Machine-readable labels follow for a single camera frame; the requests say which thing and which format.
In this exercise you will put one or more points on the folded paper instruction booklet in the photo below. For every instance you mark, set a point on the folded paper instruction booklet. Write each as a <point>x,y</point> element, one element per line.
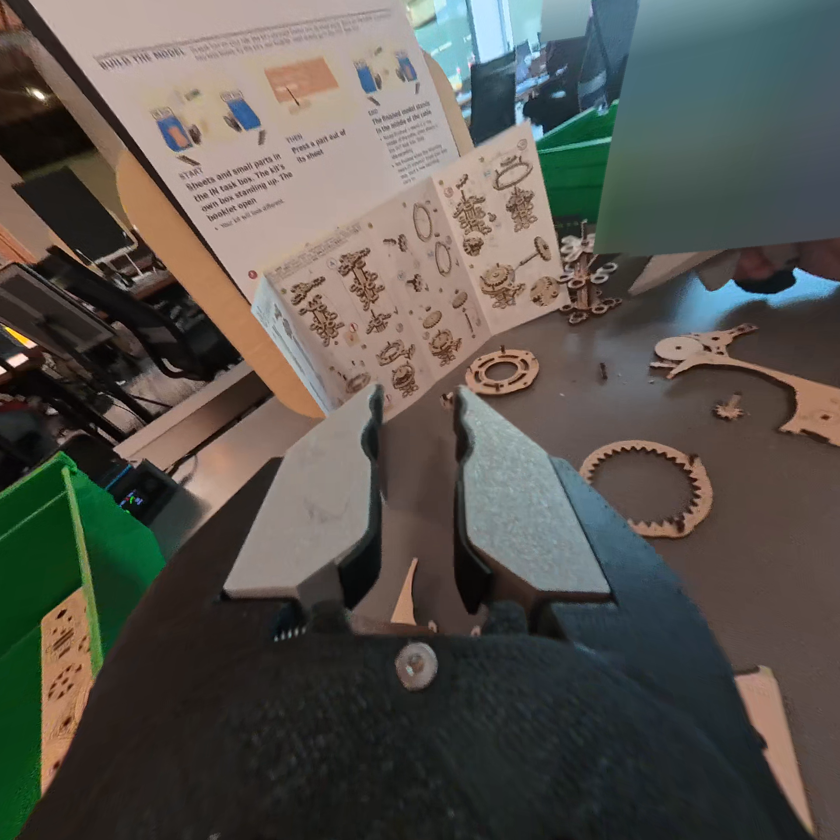
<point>394,275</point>

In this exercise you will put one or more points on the pale wooden poster board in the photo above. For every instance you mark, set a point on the pale wooden poster board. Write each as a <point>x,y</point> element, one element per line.
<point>197,275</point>

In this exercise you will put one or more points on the wooden sheet with ship wheel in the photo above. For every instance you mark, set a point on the wooden sheet with ship wheel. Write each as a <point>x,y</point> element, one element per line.
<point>722,354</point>

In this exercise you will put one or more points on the pointed wooden sheet offcut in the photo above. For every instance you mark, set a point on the pointed wooden sheet offcut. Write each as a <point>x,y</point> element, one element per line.
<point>405,597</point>

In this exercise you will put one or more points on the small black display device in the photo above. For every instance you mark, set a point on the small black display device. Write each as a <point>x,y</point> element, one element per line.
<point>141,492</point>

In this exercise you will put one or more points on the large green plastic bin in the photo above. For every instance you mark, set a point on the large green plastic bin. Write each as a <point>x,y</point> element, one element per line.
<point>571,164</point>

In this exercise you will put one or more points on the dark computer monitor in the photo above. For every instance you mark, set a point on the dark computer monitor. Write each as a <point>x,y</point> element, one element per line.
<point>72,210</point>

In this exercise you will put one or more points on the pale wooden sheet piece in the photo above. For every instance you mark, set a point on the pale wooden sheet piece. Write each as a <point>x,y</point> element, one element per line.
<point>768,722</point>

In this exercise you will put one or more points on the round wooden disc part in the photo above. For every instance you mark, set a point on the round wooden disc part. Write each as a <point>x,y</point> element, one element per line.
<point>479,374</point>

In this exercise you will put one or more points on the person's right hand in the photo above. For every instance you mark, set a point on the person's right hand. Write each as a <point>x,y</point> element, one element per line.
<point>774,261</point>

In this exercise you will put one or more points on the wooden flower tower assembly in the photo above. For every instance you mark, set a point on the wooden flower tower assembly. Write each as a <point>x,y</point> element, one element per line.
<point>581,289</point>

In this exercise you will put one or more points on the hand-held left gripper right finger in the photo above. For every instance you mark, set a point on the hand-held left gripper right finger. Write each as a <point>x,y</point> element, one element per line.
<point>525,525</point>

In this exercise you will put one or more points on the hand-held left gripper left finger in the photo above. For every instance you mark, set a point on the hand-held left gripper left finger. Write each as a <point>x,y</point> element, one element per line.
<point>308,512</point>

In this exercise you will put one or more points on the white printed instruction poster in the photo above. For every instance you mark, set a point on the white printed instruction poster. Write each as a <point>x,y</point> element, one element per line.
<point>262,65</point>

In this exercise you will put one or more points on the green plastic bin with sheets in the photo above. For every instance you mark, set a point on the green plastic bin with sheets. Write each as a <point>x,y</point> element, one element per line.
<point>39,525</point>

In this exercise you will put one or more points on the perforated wooden sheet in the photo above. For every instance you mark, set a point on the perforated wooden sheet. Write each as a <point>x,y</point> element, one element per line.
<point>65,689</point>

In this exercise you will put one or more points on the small wooden gear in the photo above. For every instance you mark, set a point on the small wooden gear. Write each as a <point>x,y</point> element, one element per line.
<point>728,410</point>

